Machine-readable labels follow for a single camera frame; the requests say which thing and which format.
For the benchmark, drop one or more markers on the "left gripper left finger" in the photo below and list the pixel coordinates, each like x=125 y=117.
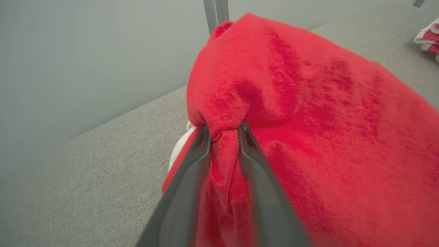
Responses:
x=181 y=206

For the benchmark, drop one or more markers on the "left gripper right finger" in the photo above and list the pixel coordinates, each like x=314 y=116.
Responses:
x=267 y=206

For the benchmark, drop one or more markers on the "red shirt with white sleeves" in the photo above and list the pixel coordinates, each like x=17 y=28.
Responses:
x=325 y=137

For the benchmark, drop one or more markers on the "red shorts with white stripe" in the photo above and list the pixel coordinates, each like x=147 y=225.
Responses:
x=430 y=37

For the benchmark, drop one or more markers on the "grey fabric sofa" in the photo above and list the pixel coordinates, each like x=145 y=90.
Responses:
x=103 y=171

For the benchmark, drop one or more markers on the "grey partition post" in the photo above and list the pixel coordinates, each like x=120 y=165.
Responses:
x=222 y=10
x=210 y=13

